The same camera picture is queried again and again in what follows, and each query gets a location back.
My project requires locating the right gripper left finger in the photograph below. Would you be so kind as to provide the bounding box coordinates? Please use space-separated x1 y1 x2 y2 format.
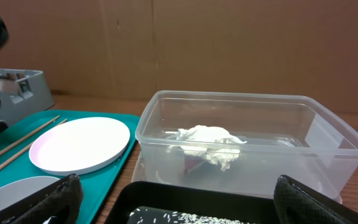
0 174 83 224

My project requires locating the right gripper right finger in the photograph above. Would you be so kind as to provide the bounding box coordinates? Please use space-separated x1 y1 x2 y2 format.
273 175 358 224

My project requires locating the white round plate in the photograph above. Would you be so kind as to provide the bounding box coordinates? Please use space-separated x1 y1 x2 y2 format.
29 117 131 176

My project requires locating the grey bowl with rice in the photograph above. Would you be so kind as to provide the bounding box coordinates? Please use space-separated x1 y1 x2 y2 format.
0 176 59 211

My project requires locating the wooden chopstick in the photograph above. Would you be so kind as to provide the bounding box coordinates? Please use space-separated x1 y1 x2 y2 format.
0 115 60 156
0 118 68 185

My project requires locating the white napkin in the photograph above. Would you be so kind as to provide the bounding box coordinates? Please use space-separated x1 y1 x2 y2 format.
167 125 247 171

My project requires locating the grey dishwasher rack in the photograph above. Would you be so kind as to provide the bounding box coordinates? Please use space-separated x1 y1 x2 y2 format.
0 68 55 126

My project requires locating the black rectangular tray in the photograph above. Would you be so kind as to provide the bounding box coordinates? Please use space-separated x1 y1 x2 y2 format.
106 181 280 224

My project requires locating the spilled white rice pile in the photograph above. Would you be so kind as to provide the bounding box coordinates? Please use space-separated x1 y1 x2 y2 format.
127 207 250 224

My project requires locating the clear plastic bin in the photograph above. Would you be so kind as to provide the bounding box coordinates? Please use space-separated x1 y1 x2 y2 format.
132 91 358 200

